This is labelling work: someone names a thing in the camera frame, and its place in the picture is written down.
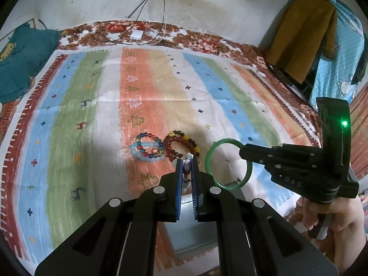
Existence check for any green jade bangle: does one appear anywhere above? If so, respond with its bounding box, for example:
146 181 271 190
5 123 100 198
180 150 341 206
204 138 254 191

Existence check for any pale crystal bead bracelet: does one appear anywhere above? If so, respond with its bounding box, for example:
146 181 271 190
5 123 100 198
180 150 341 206
181 153 195 196

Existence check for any right hand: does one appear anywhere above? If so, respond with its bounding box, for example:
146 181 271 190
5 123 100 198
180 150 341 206
302 196 367 275

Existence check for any blue dotted hanging cloth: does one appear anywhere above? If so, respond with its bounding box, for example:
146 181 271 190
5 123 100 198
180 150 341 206
309 0 365 108

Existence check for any striped colourful cloth mat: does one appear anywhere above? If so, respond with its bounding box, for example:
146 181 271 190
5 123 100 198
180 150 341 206
0 45 321 268

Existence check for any mustard yellow hanging garment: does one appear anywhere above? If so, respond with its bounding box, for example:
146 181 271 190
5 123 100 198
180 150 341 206
265 0 337 83

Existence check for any white charger adapter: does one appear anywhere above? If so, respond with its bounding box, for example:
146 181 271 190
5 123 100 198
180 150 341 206
130 30 144 40

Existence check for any teal blanket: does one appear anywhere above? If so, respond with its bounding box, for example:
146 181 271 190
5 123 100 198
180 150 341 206
1 23 60 104

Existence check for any light blue bead bracelet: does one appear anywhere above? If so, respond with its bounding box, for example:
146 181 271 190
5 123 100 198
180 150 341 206
129 141 165 163

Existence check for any red yellow agate bracelet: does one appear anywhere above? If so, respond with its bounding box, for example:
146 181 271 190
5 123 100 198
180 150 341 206
168 129 202 159

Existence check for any multicolour bead bracelet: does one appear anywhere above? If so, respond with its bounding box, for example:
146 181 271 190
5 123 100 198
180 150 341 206
135 132 165 159

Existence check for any dark red bead bracelet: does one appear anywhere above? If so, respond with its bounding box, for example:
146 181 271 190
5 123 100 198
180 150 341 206
161 136 188 159

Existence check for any white cable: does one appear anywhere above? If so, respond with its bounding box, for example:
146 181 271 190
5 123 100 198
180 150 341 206
138 22 173 47

